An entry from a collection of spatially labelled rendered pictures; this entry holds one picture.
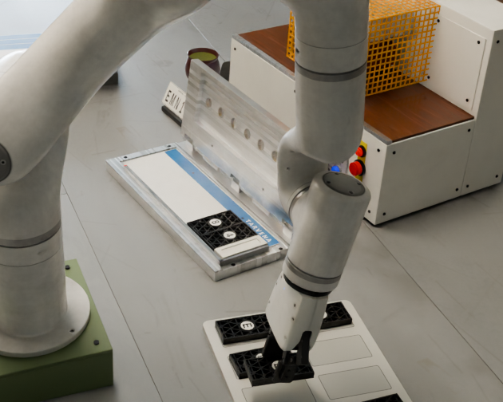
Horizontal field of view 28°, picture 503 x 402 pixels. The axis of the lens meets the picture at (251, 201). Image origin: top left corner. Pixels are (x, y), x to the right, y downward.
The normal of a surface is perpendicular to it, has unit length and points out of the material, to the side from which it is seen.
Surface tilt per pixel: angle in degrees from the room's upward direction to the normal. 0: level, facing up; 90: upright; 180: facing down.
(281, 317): 76
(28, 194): 34
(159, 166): 0
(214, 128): 83
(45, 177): 39
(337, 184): 11
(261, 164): 83
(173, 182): 0
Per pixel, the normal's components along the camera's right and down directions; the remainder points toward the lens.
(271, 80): -0.83, 0.25
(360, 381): 0.06, -0.84
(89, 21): -0.46, 0.20
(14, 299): -0.11, 0.58
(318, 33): -0.43, 0.55
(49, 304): 0.71, 0.45
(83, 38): -0.32, 0.38
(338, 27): 0.11, 0.58
